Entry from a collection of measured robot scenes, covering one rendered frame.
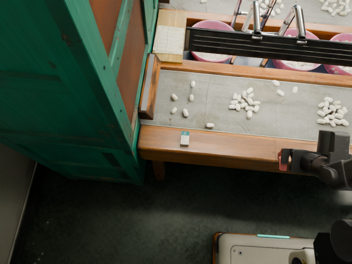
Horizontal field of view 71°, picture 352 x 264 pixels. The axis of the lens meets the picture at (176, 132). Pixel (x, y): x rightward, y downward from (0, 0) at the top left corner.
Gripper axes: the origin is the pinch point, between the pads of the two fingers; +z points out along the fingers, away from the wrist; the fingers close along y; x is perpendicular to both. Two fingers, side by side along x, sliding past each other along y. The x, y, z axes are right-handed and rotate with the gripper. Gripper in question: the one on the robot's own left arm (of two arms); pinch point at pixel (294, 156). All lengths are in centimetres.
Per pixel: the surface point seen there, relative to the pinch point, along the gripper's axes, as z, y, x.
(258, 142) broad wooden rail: 26.4, 2.6, -0.8
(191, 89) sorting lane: 40, 32, -22
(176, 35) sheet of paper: 50, 41, -50
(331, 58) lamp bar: 9.1, -13.6, -33.6
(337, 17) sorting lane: 65, -48, -70
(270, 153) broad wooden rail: 24.4, -2.2, 3.0
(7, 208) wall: 56, 130, 49
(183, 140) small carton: 23.6, 35.0, 0.2
